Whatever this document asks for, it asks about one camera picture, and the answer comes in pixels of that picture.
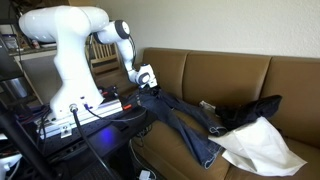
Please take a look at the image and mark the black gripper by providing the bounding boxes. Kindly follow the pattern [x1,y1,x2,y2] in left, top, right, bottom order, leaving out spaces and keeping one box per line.
[146,85,163,99]

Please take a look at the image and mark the blue denim jeans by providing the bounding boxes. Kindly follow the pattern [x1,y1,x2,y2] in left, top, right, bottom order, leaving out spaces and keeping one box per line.
[127,86,229,170]

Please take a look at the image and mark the tan leather couch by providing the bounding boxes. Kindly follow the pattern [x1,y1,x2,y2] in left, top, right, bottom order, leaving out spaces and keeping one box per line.
[94,47,320,180]

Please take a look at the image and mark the small grey patterned cloth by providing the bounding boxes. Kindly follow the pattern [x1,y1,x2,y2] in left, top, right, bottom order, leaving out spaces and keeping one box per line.
[199,100,217,113]

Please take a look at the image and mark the light wooden slatted chair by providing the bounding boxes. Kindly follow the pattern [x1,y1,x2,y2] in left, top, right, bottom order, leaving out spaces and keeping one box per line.
[82,34,122,76]

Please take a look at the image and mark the black robot table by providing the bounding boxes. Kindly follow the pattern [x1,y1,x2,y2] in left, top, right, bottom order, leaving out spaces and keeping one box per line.
[19,106,158,163]

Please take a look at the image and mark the white power adapter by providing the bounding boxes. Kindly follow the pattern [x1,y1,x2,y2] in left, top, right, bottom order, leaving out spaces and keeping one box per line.
[138,169,152,180]

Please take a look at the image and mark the black garment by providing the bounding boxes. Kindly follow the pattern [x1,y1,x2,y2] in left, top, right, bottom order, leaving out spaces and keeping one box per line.
[215,94,283,132]

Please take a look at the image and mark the white cloth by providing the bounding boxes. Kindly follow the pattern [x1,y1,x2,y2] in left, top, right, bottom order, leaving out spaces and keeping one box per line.
[207,116,308,177]

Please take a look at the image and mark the metal trash bin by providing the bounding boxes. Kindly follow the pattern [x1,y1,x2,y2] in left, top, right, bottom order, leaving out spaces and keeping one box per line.
[3,77,30,100]

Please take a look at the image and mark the black tripod leg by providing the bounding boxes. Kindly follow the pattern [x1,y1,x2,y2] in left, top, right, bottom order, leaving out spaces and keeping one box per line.
[0,102,55,180]

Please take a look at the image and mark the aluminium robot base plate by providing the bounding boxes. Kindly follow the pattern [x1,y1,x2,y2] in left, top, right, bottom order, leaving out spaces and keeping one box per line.
[35,97,125,139]

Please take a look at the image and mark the thin white cable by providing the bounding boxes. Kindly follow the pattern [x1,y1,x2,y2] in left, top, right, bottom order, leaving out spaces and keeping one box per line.
[128,139,158,180]

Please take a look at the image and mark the thick black cable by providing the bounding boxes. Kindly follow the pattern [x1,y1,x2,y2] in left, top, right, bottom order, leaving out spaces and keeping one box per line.
[68,103,116,180]

